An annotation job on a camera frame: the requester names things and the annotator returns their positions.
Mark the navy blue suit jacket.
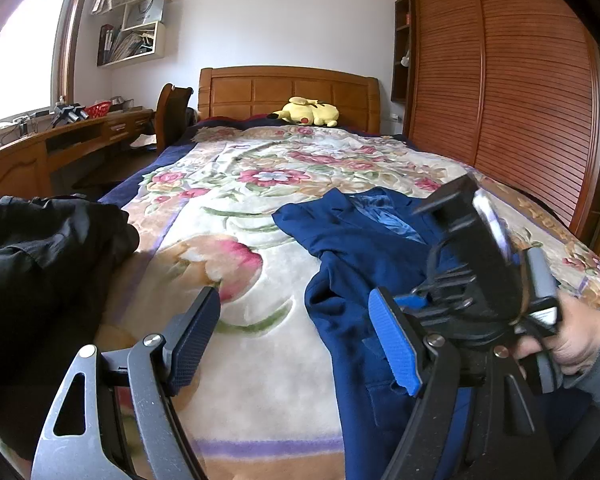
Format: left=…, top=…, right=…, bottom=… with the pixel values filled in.
left=270, top=186, right=581, bottom=480

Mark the person right hand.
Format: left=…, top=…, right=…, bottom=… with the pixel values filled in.
left=513, top=290, right=600, bottom=376

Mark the black garment pile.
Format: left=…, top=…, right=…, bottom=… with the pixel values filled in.
left=0, top=196, right=140, bottom=460

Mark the wooden louvered wardrobe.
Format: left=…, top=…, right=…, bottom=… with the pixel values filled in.
left=391, top=0, right=600, bottom=245

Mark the yellow pikachu plush toy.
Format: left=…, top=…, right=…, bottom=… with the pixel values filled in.
left=268, top=96, right=339, bottom=127

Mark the wooden desk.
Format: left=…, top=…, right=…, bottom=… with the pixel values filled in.
left=0, top=108, right=154, bottom=198

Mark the red basket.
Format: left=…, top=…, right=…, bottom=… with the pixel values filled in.
left=84, top=101, right=111, bottom=118

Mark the black device on desk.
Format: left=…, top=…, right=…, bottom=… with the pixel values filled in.
left=50, top=103, right=90, bottom=129

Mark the wooden chair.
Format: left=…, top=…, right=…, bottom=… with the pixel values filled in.
left=154, top=84, right=193, bottom=154

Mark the wooden bed headboard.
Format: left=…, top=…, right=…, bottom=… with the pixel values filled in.
left=198, top=65, right=380, bottom=136

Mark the white wall shelf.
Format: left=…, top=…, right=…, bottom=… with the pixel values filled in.
left=91, top=0, right=172, bottom=68

